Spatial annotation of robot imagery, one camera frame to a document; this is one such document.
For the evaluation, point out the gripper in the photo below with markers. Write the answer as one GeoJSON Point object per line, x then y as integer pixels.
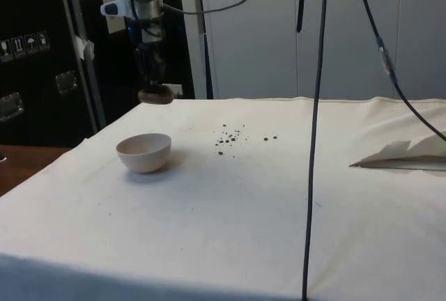
{"type": "Point", "coordinates": [152, 38]}

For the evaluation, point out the white bowl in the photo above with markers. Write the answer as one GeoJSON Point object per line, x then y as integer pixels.
{"type": "Point", "coordinates": [146, 158]}

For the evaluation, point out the pale locker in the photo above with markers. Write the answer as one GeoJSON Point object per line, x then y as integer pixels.
{"type": "Point", "coordinates": [348, 36]}
{"type": "Point", "coordinates": [251, 53]}

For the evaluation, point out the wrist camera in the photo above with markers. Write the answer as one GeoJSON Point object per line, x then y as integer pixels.
{"type": "Point", "coordinates": [111, 8]}

